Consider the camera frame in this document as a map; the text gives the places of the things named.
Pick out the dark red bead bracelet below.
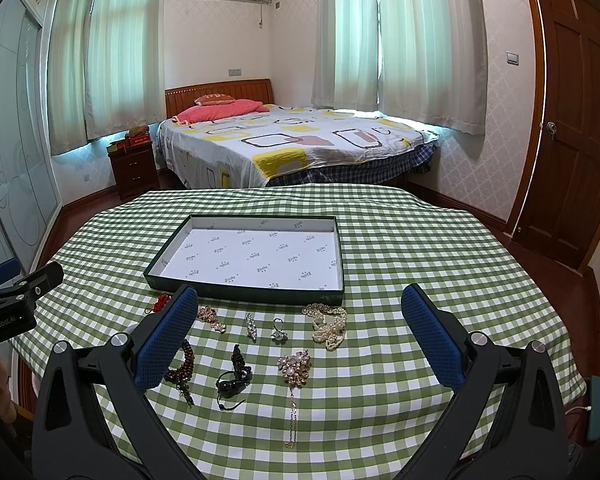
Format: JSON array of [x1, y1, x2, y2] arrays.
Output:
[[163, 338, 196, 408]]

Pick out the glass sliding wardrobe door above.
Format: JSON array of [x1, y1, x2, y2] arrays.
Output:
[[0, 0, 60, 272]]

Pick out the wooden headboard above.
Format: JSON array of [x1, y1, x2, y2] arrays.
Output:
[[164, 78, 275, 117]]

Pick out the pink pillow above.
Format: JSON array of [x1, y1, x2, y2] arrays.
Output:
[[171, 99, 270, 125]]

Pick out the brown wooden door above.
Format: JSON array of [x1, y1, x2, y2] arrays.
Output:
[[507, 0, 600, 271]]

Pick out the gold pink bead bracelet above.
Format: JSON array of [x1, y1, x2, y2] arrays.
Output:
[[194, 304, 228, 335]]

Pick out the wall light switch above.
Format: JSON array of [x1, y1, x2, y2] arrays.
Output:
[[506, 51, 519, 66]]

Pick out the black cord pendant necklace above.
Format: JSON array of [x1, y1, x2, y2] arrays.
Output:
[[214, 343, 254, 413]]

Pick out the pink crystal flower necklace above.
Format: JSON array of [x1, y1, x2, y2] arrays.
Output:
[[276, 349, 313, 450]]

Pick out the window curtain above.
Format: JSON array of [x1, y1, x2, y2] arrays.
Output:
[[47, 0, 166, 155], [312, 0, 488, 136]]

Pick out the red boxes on nightstand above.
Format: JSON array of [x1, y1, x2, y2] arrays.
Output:
[[107, 125, 151, 153]]

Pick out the dark wooden nightstand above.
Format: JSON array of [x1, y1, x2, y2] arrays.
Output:
[[108, 141, 160, 202]]

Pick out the right window curtain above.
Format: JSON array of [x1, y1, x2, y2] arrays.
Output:
[[312, 0, 488, 136]]

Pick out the left window curtain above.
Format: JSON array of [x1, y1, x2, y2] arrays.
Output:
[[47, 0, 166, 155]]

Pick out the white pearl necklace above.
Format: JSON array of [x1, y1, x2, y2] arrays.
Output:
[[301, 301, 349, 352]]

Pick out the bed with patterned cover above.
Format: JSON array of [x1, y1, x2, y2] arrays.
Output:
[[158, 104, 438, 188]]

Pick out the dark green jewelry tray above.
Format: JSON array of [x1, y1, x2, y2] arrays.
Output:
[[144, 214, 344, 307]]

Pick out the red tassel gold charm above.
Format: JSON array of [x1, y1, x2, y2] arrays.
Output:
[[145, 292, 172, 314]]

